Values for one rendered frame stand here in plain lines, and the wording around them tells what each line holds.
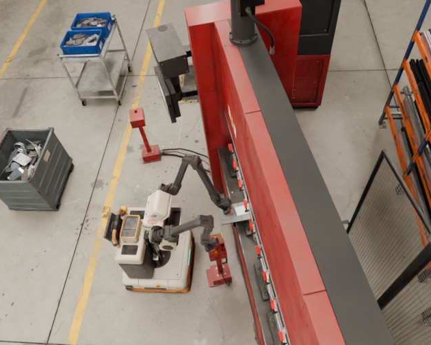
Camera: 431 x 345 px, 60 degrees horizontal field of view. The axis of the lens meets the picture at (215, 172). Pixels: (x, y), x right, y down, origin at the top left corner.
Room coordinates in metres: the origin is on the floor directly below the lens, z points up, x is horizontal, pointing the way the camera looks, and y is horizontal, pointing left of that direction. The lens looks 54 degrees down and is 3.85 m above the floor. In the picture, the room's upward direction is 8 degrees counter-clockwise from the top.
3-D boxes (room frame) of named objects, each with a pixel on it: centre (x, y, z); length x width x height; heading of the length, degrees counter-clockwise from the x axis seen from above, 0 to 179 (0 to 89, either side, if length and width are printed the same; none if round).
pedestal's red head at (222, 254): (1.43, 0.09, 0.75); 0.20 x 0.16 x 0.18; 6
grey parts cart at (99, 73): (4.72, 1.48, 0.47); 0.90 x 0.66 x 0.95; 170
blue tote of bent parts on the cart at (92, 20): (4.97, 1.43, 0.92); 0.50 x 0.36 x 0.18; 80
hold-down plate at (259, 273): (1.00, -0.24, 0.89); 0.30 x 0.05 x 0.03; 4
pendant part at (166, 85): (2.76, 0.34, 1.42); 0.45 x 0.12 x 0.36; 12
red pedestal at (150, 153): (3.19, 0.82, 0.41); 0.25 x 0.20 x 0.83; 94
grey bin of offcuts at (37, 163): (2.92, 2.21, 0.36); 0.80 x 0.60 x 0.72; 170
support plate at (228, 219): (1.60, -0.11, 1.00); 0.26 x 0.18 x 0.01; 94
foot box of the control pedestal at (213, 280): (1.43, 0.12, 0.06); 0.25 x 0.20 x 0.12; 96
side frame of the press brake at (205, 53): (2.59, -0.37, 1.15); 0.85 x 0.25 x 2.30; 94
